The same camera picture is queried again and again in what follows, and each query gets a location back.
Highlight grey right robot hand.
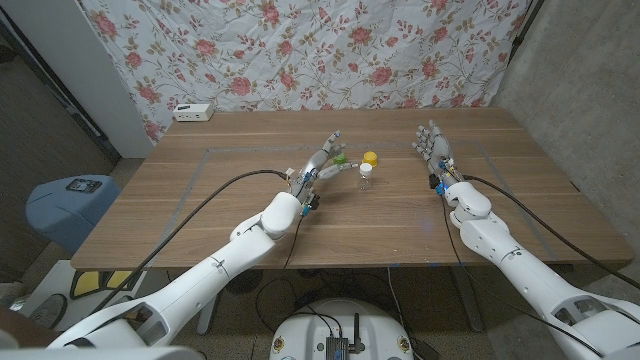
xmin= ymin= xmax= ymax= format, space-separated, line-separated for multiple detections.
xmin=411 ymin=119 xmax=464 ymax=189

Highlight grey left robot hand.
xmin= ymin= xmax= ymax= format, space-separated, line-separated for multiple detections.
xmin=285 ymin=130 xmax=360 ymax=201

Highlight clear medicine bottle white cap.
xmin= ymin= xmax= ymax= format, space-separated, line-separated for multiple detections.
xmin=358 ymin=162 xmax=374 ymax=192

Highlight floral backdrop cloth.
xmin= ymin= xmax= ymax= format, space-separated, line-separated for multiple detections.
xmin=79 ymin=0 xmax=531 ymax=144

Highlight white power strip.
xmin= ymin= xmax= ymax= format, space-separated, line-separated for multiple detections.
xmin=172 ymin=103 xmax=215 ymax=123

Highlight grey table leg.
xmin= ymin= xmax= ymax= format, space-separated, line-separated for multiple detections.
xmin=449 ymin=266 xmax=485 ymax=333

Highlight black backdrop pole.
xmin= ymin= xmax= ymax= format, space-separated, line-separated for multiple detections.
xmin=509 ymin=0 xmax=546 ymax=49

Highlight white robot torso base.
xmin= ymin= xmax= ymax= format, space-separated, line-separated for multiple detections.
xmin=269 ymin=298 xmax=415 ymax=360

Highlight white table leg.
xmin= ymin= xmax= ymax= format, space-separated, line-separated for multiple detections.
xmin=196 ymin=294 xmax=221 ymax=335

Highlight black power brick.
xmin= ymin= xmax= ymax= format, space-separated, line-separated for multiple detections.
xmin=409 ymin=337 xmax=441 ymax=360

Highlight black phone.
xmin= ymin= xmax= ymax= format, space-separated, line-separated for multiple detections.
xmin=65 ymin=178 xmax=103 ymax=194

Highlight blue stool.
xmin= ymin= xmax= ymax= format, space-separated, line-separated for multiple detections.
xmin=25 ymin=174 xmax=122 ymax=254

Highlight yellow and black mat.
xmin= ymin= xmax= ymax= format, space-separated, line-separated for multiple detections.
xmin=69 ymin=269 xmax=134 ymax=300

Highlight grey shoe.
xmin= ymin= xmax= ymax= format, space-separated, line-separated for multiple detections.
xmin=28 ymin=293 xmax=68 ymax=330

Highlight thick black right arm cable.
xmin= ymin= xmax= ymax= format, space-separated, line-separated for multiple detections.
xmin=462 ymin=174 xmax=640 ymax=291

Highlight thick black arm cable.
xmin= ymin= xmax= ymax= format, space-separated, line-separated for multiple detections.
xmin=462 ymin=174 xmax=640 ymax=291
xmin=89 ymin=169 xmax=291 ymax=315

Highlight thin black left wrist cable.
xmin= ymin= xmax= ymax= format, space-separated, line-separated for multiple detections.
xmin=282 ymin=213 xmax=306 ymax=271

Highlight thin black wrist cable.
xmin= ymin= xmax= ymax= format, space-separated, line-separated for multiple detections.
xmin=439 ymin=193 xmax=606 ymax=359
xmin=282 ymin=213 xmax=306 ymax=271

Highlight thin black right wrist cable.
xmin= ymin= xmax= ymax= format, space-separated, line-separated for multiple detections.
xmin=439 ymin=193 xmax=606 ymax=359

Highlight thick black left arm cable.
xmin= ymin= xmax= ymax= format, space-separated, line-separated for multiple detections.
xmin=89 ymin=169 xmax=291 ymax=315

